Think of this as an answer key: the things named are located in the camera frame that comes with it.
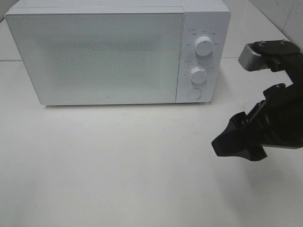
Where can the white microwave oven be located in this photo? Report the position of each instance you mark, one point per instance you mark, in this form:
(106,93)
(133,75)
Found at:
(200,17)

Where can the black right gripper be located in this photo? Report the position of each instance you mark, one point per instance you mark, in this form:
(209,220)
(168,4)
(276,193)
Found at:
(278,121)

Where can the white microwave knob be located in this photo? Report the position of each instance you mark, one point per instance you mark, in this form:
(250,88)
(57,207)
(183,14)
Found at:
(203,45)
(198,75)

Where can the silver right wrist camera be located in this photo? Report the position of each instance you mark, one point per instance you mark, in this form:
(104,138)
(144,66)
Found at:
(273,55)

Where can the white microwave door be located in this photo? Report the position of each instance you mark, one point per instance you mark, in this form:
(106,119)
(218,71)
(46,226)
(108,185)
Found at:
(100,59)

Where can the round white door button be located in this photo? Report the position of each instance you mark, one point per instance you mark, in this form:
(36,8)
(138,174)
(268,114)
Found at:
(194,94)

